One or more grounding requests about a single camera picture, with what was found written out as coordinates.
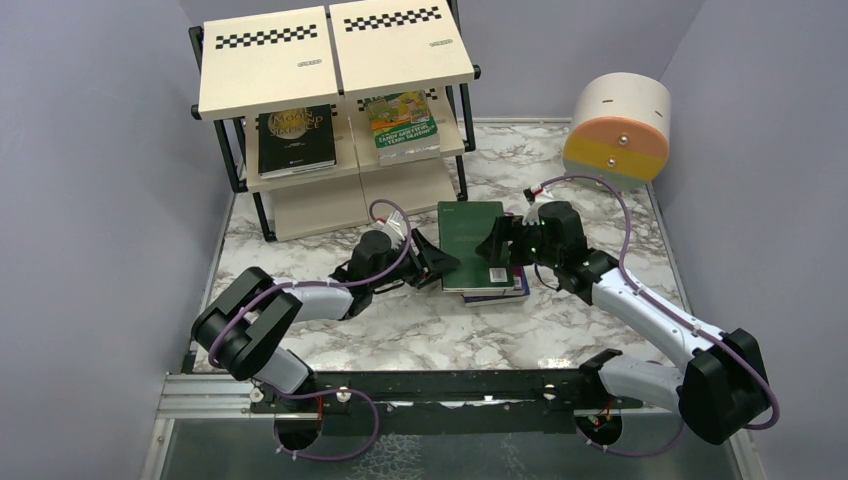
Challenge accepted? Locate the green 104-storey treehouse book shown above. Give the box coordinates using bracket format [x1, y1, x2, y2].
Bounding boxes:
[363, 90, 439, 154]

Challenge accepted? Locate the green 65-storey treehouse book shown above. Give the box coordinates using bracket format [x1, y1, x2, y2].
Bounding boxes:
[259, 163, 336, 180]

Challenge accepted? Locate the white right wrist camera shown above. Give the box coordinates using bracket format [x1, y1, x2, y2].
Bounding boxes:
[522, 185, 556, 225]

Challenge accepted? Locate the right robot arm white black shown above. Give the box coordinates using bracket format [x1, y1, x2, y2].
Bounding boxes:
[475, 201, 781, 445]

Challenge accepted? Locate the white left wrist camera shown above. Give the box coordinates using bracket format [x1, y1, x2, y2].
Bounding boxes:
[382, 212, 408, 243]

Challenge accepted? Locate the round drawer box orange yellow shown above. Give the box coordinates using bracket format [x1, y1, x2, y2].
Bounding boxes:
[563, 72, 671, 192]

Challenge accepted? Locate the floral cover book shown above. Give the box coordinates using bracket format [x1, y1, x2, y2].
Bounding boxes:
[378, 143, 441, 166]

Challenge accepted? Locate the dark bottom book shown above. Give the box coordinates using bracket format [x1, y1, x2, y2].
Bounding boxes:
[462, 267, 531, 307]

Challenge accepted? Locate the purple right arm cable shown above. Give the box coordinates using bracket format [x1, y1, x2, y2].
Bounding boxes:
[539, 174, 781, 460]

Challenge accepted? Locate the plain dark green book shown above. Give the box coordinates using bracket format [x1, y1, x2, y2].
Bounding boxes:
[437, 201, 523, 297]

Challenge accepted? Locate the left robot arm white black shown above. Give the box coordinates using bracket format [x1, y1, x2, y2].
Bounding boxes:
[191, 226, 461, 397]

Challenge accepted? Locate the black Moon and Sixpence book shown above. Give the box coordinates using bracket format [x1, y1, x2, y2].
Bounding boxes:
[257, 104, 337, 173]

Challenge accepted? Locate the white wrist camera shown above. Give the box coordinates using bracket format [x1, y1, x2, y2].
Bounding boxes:
[382, 212, 408, 243]
[522, 185, 556, 225]

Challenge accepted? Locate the beige black three-tier shelf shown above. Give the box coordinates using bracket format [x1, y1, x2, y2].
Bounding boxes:
[188, 1, 480, 242]

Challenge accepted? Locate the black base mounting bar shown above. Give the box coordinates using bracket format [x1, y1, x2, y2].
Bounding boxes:
[250, 368, 643, 436]

